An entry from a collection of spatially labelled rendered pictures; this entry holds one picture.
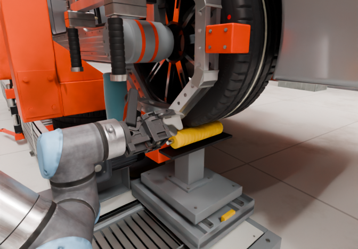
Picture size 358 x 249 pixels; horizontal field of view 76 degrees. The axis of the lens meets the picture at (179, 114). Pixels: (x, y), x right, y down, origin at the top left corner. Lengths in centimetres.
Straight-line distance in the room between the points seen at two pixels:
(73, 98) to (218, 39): 80
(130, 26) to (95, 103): 58
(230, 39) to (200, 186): 71
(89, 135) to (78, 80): 73
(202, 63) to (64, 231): 49
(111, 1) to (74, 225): 46
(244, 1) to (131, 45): 34
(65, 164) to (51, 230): 13
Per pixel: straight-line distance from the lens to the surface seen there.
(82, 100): 122
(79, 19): 91
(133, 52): 76
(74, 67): 91
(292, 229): 134
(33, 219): 42
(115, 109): 90
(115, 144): 52
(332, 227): 144
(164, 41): 81
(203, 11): 66
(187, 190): 105
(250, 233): 113
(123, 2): 60
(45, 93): 117
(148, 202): 116
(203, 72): 65
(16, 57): 115
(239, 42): 61
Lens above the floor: 82
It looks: 16 degrees down
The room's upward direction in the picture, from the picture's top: straight up
